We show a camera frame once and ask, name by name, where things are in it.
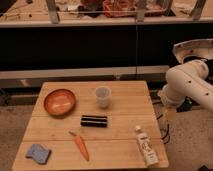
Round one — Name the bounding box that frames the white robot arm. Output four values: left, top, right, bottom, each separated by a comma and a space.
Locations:
158, 60, 213, 123

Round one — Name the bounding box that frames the black whiteboard eraser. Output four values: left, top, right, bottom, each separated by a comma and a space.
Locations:
80, 115, 108, 128

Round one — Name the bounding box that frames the white squeeze bottle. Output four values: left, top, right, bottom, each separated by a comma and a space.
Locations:
135, 125, 159, 167

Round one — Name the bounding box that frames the clear plastic cup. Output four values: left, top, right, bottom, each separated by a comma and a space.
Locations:
95, 86, 111, 108

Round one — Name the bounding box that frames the orange toy carrot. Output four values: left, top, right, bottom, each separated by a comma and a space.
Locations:
69, 132, 89, 161

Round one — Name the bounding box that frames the wooden table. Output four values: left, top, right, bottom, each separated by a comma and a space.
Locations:
12, 81, 169, 171

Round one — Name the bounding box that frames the orange wooden bowl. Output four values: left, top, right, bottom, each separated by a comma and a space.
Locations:
43, 89, 76, 117

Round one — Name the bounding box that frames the orange crate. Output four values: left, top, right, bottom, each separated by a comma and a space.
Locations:
102, 0, 135, 17

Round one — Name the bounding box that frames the blue sponge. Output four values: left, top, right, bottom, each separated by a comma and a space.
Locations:
25, 144, 51, 165

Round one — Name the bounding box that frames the black cable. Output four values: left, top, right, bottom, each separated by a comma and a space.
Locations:
156, 113, 172, 145

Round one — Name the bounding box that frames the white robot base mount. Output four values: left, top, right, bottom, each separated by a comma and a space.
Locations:
172, 38, 213, 63

